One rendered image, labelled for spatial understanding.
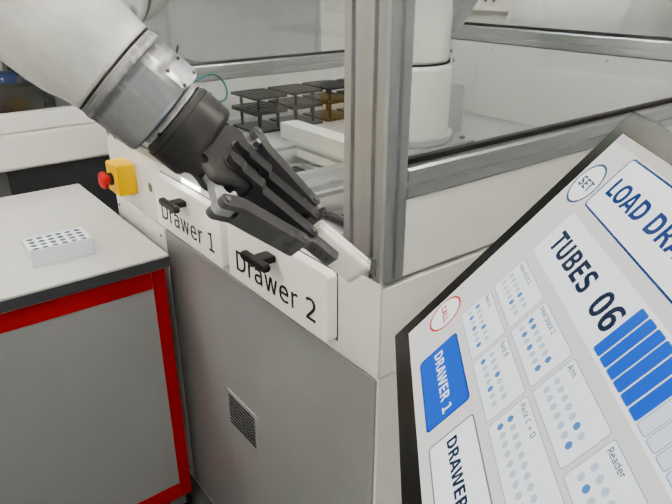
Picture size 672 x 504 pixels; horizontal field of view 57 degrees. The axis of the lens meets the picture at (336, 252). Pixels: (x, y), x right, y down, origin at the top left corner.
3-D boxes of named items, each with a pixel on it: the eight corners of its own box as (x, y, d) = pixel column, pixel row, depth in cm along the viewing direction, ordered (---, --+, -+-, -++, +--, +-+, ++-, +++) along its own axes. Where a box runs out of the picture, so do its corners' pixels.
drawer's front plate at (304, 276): (327, 344, 90) (327, 275, 86) (230, 273, 111) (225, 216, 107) (337, 340, 91) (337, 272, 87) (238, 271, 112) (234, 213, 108)
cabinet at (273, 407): (368, 737, 117) (381, 384, 84) (151, 439, 192) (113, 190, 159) (636, 498, 170) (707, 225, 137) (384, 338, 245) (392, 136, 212)
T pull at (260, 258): (264, 274, 93) (264, 266, 92) (239, 258, 98) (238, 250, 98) (284, 268, 95) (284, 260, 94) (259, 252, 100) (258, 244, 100)
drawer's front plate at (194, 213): (223, 269, 113) (218, 211, 109) (158, 222, 134) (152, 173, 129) (231, 266, 114) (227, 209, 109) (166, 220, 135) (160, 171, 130)
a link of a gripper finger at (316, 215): (211, 167, 58) (215, 159, 59) (300, 237, 63) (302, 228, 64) (236, 143, 56) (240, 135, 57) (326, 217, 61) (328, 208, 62)
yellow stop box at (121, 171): (117, 198, 142) (112, 167, 139) (106, 190, 147) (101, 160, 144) (138, 193, 145) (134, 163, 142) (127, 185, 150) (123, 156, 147)
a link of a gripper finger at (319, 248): (301, 220, 60) (295, 240, 57) (339, 252, 61) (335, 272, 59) (291, 228, 60) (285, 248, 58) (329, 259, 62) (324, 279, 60)
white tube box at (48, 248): (33, 268, 127) (29, 251, 125) (24, 254, 133) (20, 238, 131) (95, 253, 133) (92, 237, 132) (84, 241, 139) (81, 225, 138)
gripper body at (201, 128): (177, 112, 50) (266, 186, 53) (208, 67, 56) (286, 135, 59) (130, 165, 54) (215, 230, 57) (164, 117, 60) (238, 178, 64)
